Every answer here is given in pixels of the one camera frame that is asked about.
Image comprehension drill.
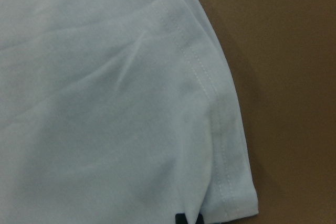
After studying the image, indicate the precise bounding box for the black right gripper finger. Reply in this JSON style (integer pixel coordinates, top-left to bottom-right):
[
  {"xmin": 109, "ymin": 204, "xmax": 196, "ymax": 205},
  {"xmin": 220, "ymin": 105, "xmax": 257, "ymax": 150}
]
[{"xmin": 175, "ymin": 213, "xmax": 204, "ymax": 224}]

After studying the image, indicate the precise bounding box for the light blue t-shirt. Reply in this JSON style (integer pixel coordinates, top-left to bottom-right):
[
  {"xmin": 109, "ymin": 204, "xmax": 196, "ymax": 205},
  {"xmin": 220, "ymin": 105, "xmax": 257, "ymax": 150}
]
[{"xmin": 1, "ymin": 0, "xmax": 258, "ymax": 223}]

